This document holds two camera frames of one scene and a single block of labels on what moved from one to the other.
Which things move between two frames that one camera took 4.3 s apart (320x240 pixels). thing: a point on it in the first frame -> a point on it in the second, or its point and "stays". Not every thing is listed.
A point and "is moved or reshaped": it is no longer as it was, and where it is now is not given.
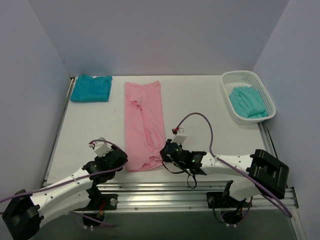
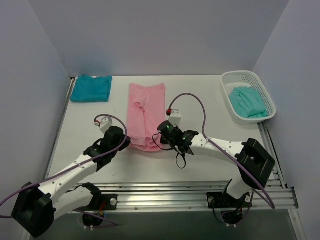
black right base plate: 222,199 stays
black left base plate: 110,200 stays
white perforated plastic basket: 246,98 stays
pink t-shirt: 144,125 is moved or reshaped
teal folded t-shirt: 91,88 stays
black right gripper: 164,152 -> 162,139
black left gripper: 120,155 -> 122,139
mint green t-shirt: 247,101 stays
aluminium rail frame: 189,196 stays
